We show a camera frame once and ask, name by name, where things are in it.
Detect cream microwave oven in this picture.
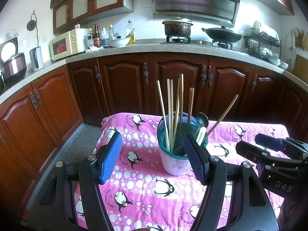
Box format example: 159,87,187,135
50,28,89,62

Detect metal spoon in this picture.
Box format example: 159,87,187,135
196,113,209,135

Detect white ceramic soup spoon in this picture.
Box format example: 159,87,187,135
195,126,207,147

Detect rice cooker with open lid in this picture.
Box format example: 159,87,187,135
0,37,27,85

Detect black wok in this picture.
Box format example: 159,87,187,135
202,26,243,44

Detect pink penguin printed tablecloth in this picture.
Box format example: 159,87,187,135
72,112,293,231

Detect white cloth on dish rack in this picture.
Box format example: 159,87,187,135
251,20,280,40

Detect bundle of wooden chopsticks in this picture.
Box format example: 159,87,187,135
156,74,195,153

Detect silver electric kettle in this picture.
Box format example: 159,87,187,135
29,47,44,71

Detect yellow cooking oil bottle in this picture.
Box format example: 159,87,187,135
126,20,136,45

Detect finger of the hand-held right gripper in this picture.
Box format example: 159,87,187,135
236,141,273,166
255,133,289,152

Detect large white bowl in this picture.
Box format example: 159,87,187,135
107,37,131,48

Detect wooden cutting board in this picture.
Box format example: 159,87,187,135
292,54,308,77

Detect brown wall cabinets glass doors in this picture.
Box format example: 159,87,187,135
50,0,134,34

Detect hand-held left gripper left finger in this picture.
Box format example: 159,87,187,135
25,131,123,231

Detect wall mounted chopstick basket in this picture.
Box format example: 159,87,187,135
292,27,305,49

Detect black dish rack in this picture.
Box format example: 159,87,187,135
244,30,282,62

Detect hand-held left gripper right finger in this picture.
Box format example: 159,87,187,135
183,132,280,231

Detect dark cooking pot with lid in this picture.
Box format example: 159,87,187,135
162,17,193,37

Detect dark soy sauce bottle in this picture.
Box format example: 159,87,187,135
94,24,102,47

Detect steel range hood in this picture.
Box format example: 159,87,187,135
148,0,243,28

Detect person's right hand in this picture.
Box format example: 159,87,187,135
277,201,308,231

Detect grey stone kitchen countertop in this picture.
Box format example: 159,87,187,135
0,42,308,104

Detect clear glass bottle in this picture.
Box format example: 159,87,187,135
101,28,109,46
87,28,95,49

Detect white floral utensil holder cup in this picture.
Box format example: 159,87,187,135
157,114,208,177

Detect gas stove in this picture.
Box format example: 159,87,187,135
160,36,237,50

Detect black round hanging trivet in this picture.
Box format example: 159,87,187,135
26,11,39,32

